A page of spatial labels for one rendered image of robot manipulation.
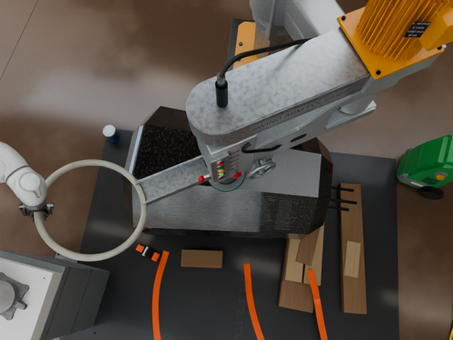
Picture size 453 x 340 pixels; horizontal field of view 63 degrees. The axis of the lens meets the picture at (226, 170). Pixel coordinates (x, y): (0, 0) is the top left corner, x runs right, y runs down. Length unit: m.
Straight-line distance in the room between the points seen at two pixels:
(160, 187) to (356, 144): 1.90
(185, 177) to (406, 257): 1.93
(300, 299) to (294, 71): 1.84
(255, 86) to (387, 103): 2.29
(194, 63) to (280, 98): 2.20
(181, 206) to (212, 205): 0.18
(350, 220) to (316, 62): 1.77
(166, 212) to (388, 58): 1.45
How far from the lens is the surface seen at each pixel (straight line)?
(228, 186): 2.03
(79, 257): 1.73
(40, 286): 2.19
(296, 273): 2.71
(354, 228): 2.96
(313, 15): 1.83
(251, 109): 1.29
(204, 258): 2.75
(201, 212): 2.20
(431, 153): 2.96
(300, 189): 2.12
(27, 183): 1.51
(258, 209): 2.15
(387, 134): 3.38
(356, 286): 2.93
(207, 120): 1.27
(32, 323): 2.22
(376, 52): 1.47
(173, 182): 1.85
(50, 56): 3.85
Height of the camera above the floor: 2.87
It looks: 73 degrees down
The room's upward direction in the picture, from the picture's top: 2 degrees counter-clockwise
